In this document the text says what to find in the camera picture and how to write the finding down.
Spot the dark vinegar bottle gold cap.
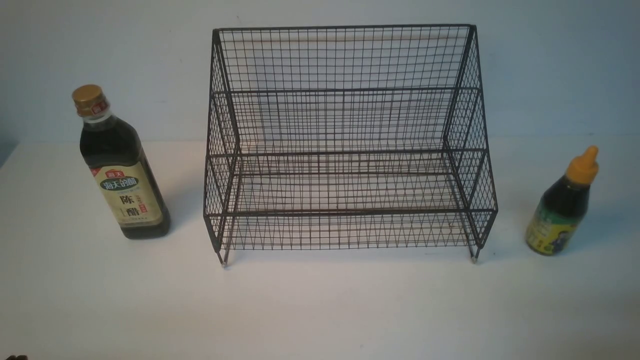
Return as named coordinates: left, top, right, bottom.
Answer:
left=71, top=84, right=171, bottom=240

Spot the small sauce bottle orange cap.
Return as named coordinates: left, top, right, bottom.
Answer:
left=525, top=145, right=599, bottom=256

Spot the black wire mesh shelf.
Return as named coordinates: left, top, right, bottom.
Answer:
left=203, top=23, right=499, bottom=267

